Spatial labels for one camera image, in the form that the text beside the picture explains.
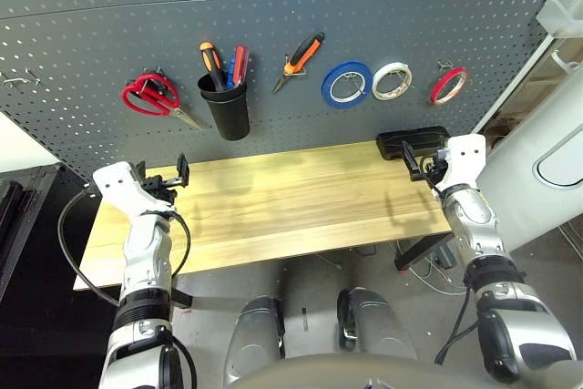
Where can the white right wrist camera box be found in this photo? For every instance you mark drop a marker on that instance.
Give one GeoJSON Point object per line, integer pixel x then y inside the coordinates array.
{"type": "Point", "coordinates": [464, 156]}

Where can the grey metal pegboard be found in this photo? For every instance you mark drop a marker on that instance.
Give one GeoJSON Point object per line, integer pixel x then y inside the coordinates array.
{"type": "Point", "coordinates": [319, 6]}

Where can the silver left robot leg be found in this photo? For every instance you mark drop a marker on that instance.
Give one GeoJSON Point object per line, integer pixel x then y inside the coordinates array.
{"type": "Point", "coordinates": [252, 339]}

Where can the red tape roll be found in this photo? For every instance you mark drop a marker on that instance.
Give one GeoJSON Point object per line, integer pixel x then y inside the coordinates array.
{"type": "Point", "coordinates": [434, 97]}

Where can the orange black pliers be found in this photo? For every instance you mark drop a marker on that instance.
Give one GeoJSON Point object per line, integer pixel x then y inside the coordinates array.
{"type": "Point", "coordinates": [303, 53]}

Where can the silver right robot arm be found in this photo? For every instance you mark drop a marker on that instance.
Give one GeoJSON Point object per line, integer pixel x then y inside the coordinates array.
{"type": "Point", "coordinates": [473, 220]}

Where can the black cabinet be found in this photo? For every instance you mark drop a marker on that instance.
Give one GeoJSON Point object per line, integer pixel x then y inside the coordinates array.
{"type": "Point", "coordinates": [27, 270]}

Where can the white tape roll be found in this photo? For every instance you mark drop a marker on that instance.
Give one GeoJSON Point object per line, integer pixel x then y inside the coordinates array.
{"type": "Point", "coordinates": [376, 88]}

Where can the grey robot torso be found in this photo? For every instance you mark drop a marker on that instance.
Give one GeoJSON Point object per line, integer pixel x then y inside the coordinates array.
{"type": "Point", "coordinates": [341, 375]}

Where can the black plastic tool case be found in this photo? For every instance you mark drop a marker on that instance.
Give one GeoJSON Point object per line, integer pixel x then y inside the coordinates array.
{"type": "Point", "coordinates": [410, 136]}

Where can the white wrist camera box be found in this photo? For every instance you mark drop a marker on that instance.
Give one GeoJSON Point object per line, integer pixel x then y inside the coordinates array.
{"type": "Point", "coordinates": [118, 184]}
{"type": "Point", "coordinates": [464, 156]}

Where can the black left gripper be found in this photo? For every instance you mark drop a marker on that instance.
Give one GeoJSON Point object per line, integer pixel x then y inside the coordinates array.
{"type": "Point", "coordinates": [161, 188]}

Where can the orange black screwdriver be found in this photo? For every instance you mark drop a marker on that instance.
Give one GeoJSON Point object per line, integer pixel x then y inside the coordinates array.
{"type": "Point", "coordinates": [209, 58]}

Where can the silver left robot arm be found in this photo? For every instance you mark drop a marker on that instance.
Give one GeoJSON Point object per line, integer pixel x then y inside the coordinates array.
{"type": "Point", "coordinates": [146, 248]}

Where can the white metal shelf rack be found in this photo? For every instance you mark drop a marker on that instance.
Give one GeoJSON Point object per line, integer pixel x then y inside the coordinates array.
{"type": "Point", "coordinates": [524, 97]}

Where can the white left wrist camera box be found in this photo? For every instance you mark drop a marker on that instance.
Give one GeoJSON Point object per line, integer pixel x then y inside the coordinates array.
{"type": "Point", "coordinates": [118, 184]}

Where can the black table leg bracket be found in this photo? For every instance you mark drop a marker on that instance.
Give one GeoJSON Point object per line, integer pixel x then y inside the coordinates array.
{"type": "Point", "coordinates": [421, 252]}
{"type": "Point", "coordinates": [182, 298]}

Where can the black plastic cup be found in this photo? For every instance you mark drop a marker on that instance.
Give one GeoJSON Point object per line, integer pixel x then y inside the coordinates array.
{"type": "Point", "coordinates": [230, 115]}

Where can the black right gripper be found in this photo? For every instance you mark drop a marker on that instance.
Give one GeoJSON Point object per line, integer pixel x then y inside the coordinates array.
{"type": "Point", "coordinates": [435, 172]}

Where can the clear plastic bin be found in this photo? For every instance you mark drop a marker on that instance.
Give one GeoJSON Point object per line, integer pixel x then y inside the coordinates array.
{"type": "Point", "coordinates": [560, 13]}

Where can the silver robot leg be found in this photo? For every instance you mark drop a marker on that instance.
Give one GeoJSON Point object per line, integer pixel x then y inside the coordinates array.
{"type": "Point", "coordinates": [378, 330]}
{"type": "Point", "coordinates": [252, 339]}

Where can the double prong metal hook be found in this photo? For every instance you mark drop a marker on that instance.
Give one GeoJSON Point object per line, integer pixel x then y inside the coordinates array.
{"type": "Point", "coordinates": [18, 80]}

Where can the silver right robot leg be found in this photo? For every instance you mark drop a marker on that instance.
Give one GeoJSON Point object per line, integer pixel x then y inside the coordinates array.
{"type": "Point", "coordinates": [378, 330]}

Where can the blue tape roll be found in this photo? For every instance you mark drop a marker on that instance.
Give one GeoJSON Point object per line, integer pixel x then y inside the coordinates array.
{"type": "Point", "coordinates": [327, 93]}

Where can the dark power adapter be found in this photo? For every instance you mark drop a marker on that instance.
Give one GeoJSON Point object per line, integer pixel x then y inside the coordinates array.
{"type": "Point", "coordinates": [445, 256]}

